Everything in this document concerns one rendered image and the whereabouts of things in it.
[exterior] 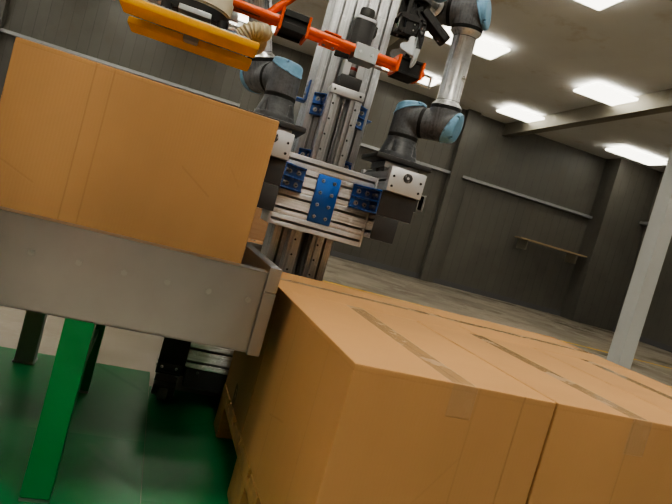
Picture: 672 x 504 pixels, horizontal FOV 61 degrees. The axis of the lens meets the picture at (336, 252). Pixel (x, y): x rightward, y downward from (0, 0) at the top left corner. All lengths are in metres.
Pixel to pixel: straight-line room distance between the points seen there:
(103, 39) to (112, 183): 11.22
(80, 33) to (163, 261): 11.52
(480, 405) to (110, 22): 12.03
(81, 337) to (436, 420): 0.75
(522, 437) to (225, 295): 0.67
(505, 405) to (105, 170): 1.00
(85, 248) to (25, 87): 0.40
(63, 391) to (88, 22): 11.61
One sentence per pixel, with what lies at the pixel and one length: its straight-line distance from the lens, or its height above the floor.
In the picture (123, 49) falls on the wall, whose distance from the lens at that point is 12.52.
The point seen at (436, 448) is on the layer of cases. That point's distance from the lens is 1.02.
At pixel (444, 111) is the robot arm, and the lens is 2.17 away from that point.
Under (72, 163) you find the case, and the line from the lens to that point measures 1.43.
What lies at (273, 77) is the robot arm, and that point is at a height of 1.18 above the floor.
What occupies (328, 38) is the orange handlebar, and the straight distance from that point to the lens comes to 1.68.
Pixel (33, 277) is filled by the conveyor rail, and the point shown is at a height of 0.47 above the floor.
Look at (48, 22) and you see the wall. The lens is 12.85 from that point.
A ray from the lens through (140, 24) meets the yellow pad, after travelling 1.71.
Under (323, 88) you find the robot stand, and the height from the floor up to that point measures 1.24.
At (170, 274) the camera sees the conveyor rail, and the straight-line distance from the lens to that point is 1.28.
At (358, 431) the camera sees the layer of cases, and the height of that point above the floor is 0.44.
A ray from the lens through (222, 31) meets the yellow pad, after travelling 1.52.
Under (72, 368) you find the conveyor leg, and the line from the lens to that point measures 1.34.
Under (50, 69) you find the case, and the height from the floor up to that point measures 0.90.
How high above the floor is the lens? 0.75
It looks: 3 degrees down
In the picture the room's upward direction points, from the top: 16 degrees clockwise
